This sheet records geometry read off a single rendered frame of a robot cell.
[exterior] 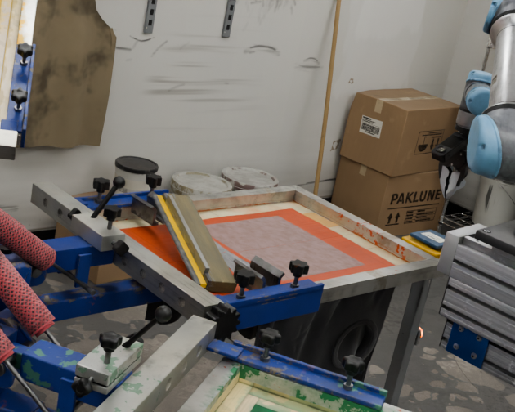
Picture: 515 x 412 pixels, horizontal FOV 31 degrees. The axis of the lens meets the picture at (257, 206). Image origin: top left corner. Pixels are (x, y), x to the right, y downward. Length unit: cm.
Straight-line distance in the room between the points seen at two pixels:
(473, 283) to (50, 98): 263
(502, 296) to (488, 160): 29
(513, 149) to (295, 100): 346
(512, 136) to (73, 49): 267
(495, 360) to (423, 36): 405
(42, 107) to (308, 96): 173
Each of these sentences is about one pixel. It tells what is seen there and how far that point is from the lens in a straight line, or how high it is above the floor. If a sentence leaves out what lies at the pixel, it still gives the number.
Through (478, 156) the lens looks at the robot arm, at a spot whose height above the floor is 141.
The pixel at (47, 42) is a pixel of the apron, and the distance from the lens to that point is 410.
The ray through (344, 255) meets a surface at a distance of 243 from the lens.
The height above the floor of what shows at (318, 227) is 95.
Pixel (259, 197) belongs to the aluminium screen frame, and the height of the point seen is 98.
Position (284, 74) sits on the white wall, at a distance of 508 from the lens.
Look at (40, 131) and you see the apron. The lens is 420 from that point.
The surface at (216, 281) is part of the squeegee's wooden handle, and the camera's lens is 203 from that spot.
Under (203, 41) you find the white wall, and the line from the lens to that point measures 465.
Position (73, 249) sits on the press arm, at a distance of 195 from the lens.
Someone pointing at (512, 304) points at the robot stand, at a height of 113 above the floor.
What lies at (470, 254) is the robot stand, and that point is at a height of 119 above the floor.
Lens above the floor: 181
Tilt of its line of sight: 19 degrees down
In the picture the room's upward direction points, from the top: 12 degrees clockwise
